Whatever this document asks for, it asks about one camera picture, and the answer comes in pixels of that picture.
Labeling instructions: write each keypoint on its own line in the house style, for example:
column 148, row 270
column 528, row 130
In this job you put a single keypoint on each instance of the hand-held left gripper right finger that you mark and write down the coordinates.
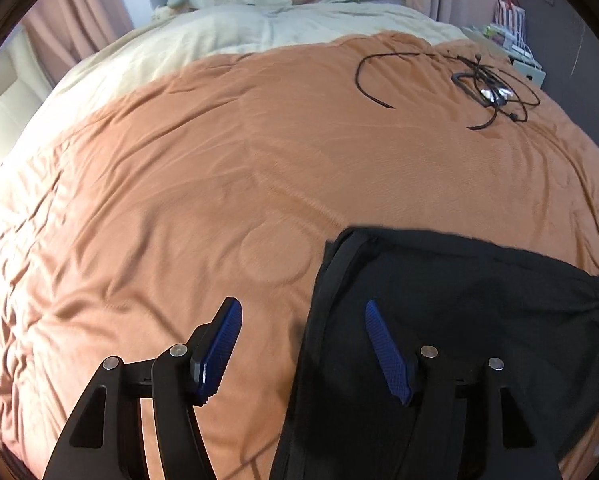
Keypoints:
column 387, row 355

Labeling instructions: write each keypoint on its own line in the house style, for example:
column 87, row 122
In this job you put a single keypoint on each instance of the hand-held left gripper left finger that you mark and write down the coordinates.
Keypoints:
column 219, row 355

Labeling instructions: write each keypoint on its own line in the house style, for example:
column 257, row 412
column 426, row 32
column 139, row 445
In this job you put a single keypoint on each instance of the black pants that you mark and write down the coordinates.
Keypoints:
column 479, row 300

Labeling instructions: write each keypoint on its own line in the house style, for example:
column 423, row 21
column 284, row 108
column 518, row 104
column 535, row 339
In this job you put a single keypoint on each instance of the orange blanket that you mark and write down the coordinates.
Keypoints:
column 229, row 160

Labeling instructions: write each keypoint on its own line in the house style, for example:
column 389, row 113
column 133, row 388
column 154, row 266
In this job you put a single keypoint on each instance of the cream duvet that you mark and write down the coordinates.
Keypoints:
column 179, row 45

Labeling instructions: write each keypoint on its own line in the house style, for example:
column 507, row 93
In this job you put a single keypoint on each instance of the cream nightstand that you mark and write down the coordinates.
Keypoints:
column 527, row 67

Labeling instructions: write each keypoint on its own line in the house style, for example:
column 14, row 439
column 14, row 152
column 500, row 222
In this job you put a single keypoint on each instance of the white power strip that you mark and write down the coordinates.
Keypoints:
column 522, row 52

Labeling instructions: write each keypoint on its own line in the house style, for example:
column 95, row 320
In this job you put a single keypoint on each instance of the small green white box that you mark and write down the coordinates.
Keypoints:
column 497, row 35

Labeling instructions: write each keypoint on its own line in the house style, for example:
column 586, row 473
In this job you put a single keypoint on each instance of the striped gift bag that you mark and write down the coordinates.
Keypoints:
column 512, row 17

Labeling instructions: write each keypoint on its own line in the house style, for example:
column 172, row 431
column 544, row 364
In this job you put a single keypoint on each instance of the pink window curtain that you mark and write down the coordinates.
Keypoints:
column 79, row 20

